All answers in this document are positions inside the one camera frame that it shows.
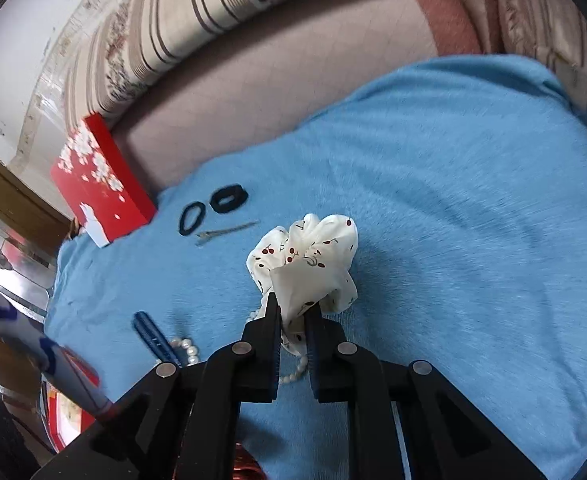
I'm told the silver metal hair clip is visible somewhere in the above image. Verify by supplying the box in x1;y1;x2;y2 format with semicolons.
196;219;260;247

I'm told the light blue blanket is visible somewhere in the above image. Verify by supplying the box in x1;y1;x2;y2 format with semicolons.
44;54;587;480

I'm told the striped floral back cushion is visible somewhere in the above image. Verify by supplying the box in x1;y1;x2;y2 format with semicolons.
493;0;587;147

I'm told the thick black hair tie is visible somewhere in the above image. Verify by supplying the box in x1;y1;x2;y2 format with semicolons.
210;185;249;213

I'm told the pink sofa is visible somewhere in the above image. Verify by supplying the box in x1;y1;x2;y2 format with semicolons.
110;0;505;197

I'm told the white cherry print scrunchie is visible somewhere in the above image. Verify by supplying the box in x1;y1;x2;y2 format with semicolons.
246;213;359;357

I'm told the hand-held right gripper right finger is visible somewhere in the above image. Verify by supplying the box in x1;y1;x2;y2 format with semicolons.
307;304;545;480

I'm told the long striped floral cushion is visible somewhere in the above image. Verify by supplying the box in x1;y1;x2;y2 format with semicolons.
38;0;410;127

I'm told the white pearl bracelet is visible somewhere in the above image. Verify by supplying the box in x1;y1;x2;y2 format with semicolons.
170;309;314;387

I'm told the red jewelry box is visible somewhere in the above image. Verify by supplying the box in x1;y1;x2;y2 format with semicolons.
40;354;105;453

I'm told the thin black hair tie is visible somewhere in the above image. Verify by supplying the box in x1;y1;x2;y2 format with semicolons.
178;202;208;236

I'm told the brown wooden cabinet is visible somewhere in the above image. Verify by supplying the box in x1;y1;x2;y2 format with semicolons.
0;135;77;243

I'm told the red flower print box lid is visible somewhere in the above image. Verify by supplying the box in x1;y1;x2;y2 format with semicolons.
50;113;158;249

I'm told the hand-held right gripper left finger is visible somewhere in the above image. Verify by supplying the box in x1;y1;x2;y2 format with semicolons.
31;292;281;480

